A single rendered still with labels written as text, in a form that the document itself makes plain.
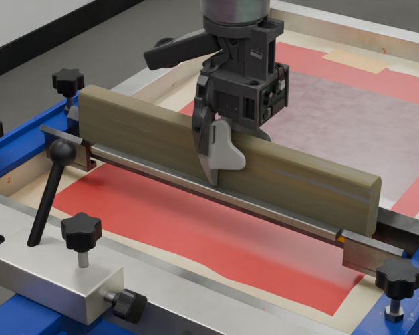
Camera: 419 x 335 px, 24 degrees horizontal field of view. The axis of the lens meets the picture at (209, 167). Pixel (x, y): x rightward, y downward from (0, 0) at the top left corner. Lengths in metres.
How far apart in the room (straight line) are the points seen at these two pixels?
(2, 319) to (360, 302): 0.39
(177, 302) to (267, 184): 0.23
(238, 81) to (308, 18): 0.67
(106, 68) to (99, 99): 2.62
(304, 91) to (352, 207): 0.48
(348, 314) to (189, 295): 0.20
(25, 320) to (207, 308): 0.17
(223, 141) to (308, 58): 0.55
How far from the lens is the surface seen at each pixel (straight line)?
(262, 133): 1.14
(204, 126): 1.09
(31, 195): 1.27
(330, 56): 1.64
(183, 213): 1.22
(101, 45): 4.04
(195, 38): 1.08
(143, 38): 4.09
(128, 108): 1.19
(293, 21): 1.73
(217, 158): 1.12
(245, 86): 1.05
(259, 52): 1.04
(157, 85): 1.48
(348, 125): 1.43
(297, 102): 1.49
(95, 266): 0.93
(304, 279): 1.11
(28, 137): 1.31
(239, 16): 1.02
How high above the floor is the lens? 1.64
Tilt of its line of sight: 31 degrees down
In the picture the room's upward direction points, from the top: straight up
